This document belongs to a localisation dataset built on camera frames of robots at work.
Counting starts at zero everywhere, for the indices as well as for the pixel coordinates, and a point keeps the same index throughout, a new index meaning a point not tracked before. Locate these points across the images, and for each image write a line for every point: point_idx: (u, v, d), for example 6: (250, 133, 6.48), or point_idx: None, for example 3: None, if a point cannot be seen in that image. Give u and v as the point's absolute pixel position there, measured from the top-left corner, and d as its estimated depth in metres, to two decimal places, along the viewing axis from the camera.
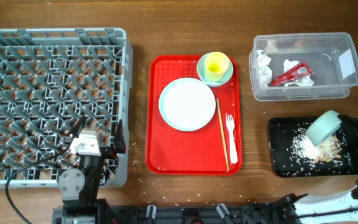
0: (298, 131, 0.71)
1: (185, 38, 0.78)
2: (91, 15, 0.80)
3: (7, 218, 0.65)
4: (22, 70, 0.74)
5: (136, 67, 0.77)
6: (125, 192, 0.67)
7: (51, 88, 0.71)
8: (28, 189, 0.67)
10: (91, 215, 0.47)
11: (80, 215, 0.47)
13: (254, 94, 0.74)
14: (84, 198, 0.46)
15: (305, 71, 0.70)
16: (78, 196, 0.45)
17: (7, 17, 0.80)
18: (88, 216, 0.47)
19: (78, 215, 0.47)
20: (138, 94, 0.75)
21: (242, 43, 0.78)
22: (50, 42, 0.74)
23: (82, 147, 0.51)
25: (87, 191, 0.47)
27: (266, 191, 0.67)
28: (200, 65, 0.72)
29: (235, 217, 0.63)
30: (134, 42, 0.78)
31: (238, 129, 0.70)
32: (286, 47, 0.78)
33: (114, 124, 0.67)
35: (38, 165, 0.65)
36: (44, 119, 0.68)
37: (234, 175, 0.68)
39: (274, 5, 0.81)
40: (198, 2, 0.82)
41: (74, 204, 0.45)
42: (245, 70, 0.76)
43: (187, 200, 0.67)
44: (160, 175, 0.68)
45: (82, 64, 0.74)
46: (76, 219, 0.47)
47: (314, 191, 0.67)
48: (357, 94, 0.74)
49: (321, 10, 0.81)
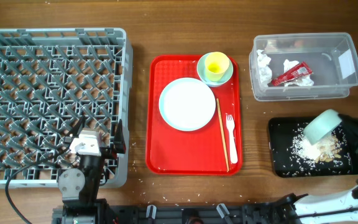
0: (298, 131, 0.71)
1: (185, 38, 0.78)
2: (91, 15, 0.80)
3: (7, 218, 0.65)
4: (22, 70, 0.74)
5: (136, 67, 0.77)
6: (125, 192, 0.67)
7: (51, 88, 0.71)
8: (28, 188, 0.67)
10: (92, 214, 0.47)
11: (81, 215, 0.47)
13: (254, 94, 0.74)
14: (84, 198, 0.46)
15: (305, 71, 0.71)
16: (78, 196, 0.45)
17: (8, 17, 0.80)
18: (89, 216, 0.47)
19: (78, 215, 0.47)
20: (138, 94, 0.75)
21: (242, 43, 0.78)
22: (50, 42, 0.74)
23: (82, 147, 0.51)
25: (87, 191, 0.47)
27: (266, 191, 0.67)
28: (200, 65, 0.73)
29: (235, 217, 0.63)
30: (134, 42, 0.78)
31: (238, 129, 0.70)
32: (286, 47, 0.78)
33: (114, 124, 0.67)
35: (38, 165, 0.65)
36: (44, 119, 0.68)
37: (234, 175, 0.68)
39: (274, 5, 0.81)
40: (198, 2, 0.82)
41: (74, 203, 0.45)
42: (245, 70, 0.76)
43: (187, 200, 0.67)
44: (160, 175, 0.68)
45: (82, 64, 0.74)
46: (76, 218, 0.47)
47: (314, 191, 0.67)
48: (357, 94, 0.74)
49: (321, 10, 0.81)
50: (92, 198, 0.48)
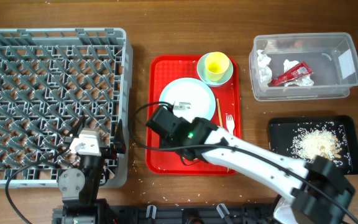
0: (298, 131, 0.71)
1: (185, 38, 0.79)
2: (91, 15, 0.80)
3: (7, 218, 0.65)
4: (22, 70, 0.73)
5: (136, 67, 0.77)
6: (125, 192, 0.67)
7: (51, 88, 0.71)
8: (28, 189, 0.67)
10: (91, 215, 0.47)
11: (80, 215, 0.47)
13: (254, 94, 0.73)
14: (84, 198, 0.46)
15: (305, 71, 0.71)
16: (78, 196, 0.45)
17: (8, 17, 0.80)
18: (89, 216, 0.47)
19: (78, 215, 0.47)
20: (138, 94, 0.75)
21: (242, 43, 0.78)
22: (50, 42, 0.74)
23: (81, 147, 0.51)
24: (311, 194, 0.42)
25: (87, 191, 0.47)
27: (265, 191, 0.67)
28: (200, 66, 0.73)
29: (235, 217, 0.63)
30: (134, 42, 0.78)
31: (238, 129, 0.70)
32: (286, 47, 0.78)
33: (114, 124, 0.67)
35: (38, 165, 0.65)
36: (44, 119, 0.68)
37: (234, 175, 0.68)
39: (274, 5, 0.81)
40: (198, 2, 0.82)
41: (74, 203, 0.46)
42: (245, 70, 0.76)
43: (187, 200, 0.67)
44: (160, 175, 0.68)
45: (82, 65, 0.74)
46: (76, 219, 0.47)
47: None
48: (357, 94, 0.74)
49: (320, 10, 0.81)
50: (92, 198, 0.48)
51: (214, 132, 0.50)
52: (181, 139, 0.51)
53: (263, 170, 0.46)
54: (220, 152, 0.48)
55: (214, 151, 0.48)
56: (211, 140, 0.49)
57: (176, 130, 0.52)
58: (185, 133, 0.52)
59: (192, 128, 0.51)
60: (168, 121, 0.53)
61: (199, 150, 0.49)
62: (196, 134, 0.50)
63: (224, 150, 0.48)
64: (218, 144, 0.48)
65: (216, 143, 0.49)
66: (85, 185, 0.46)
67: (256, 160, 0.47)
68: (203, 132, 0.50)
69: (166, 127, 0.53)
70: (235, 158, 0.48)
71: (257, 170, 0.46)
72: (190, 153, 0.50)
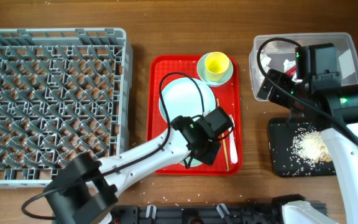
0: (298, 131, 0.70)
1: (185, 38, 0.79)
2: (91, 15, 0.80)
3: (6, 218, 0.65)
4: (22, 70, 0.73)
5: (136, 67, 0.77)
6: (125, 191, 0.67)
7: (51, 88, 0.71)
8: (28, 188, 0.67)
10: (196, 139, 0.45)
11: (196, 128, 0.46)
13: (254, 94, 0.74)
14: (222, 128, 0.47)
15: None
16: (225, 122, 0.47)
17: (8, 18, 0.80)
18: (194, 137, 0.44)
19: (192, 125, 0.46)
20: (138, 94, 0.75)
21: (241, 43, 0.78)
22: (50, 42, 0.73)
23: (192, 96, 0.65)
24: None
25: (219, 132, 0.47)
27: (265, 191, 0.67)
28: (200, 66, 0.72)
29: (235, 217, 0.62)
30: (134, 42, 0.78)
31: (238, 129, 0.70)
32: (286, 47, 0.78)
33: (115, 124, 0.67)
35: (38, 165, 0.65)
36: (44, 119, 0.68)
37: (234, 175, 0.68)
39: (274, 5, 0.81)
40: (198, 2, 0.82)
41: (214, 115, 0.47)
42: (245, 70, 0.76)
43: (187, 200, 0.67)
44: (160, 175, 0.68)
45: (82, 64, 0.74)
46: (191, 125, 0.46)
47: (314, 191, 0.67)
48: None
49: (321, 9, 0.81)
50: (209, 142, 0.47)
51: None
52: (329, 93, 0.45)
53: None
54: (350, 150, 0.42)
55: (348, 143, 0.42)
56: (355, 128, 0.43)
57: (324, 78, 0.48)
58: (337, 93, 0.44)
59: (350, 93, 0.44)
60: (324, 63, 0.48)
61: (336, 126, 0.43)
62: (350, 104, 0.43)
63: (357, 152, 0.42)
64: None
65: None
66: (229, 125, 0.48)
67: None
68: (357, 112, 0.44)
69: (319, 69, 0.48)
70: (355, 167, 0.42)
71: None
72: (315, 114, 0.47)
